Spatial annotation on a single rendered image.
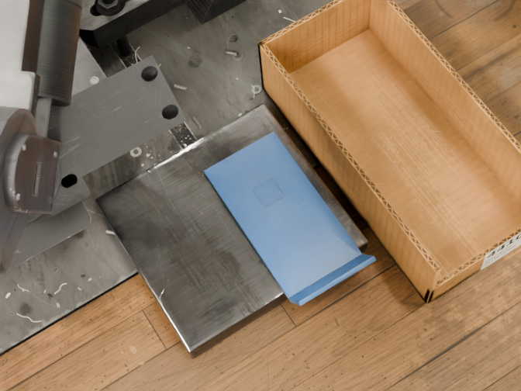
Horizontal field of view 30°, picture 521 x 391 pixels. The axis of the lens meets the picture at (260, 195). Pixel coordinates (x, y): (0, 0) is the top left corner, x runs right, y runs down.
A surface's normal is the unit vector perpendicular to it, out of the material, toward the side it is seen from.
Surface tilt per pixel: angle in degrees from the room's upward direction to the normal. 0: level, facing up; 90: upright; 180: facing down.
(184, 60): 0
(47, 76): 57
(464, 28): 0
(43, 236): 31
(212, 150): 0
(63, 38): 69
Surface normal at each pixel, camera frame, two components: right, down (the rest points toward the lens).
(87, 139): 0.24, 0.00
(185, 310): -0.06, -0.44
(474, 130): -0.84, 0.50
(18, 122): 0.99, 0.11
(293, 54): 0.53, 0.75
